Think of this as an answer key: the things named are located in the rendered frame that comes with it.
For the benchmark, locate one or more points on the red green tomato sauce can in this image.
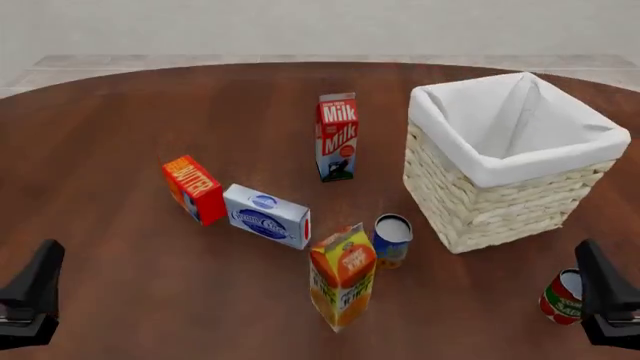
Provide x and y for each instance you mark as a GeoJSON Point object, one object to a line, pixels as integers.
{"type": "Point", "coordinates": [562, 300]}

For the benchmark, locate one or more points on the orange red butter box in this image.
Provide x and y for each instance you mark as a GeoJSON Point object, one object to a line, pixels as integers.
{"type": "Point", "coordinates": [192, 189]}

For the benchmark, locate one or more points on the orange juice carton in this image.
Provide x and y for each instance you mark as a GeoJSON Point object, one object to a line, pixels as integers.
{"type": "Point", "coordinates": [342, 279]}

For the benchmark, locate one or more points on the white blue cream cheese box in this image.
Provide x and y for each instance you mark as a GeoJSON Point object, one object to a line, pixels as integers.
{"type": "Point", "coordinates": [267, 217]}

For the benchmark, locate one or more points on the woven basket with white liner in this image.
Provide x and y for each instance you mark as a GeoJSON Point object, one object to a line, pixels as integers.
{"type": "Point", "coordinates": [505, 187]}

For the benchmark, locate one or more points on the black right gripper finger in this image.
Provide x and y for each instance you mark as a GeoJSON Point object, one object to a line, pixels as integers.
{"type": "Point", "coordinates": [607, 285]}

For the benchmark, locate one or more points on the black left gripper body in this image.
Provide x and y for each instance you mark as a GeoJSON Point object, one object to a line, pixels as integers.
{"type": "Point", "coordinates": [25, 324]}

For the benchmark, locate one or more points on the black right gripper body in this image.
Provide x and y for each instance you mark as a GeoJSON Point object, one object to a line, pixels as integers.
{"type": "Point", "coordinates": [617, 330]}

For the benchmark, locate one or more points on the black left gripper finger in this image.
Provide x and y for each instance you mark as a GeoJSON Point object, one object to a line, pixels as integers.
{"type": "Point", "coordinates": [37, 273]}

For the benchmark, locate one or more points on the blue yellow tin can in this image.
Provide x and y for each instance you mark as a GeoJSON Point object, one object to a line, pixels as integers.
{"type": "Point", "coordinates": [392, 242]}

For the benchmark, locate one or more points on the red and white milk carton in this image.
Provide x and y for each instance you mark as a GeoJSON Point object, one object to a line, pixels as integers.
{"type": "Point", "coordinates": [337, 138]}

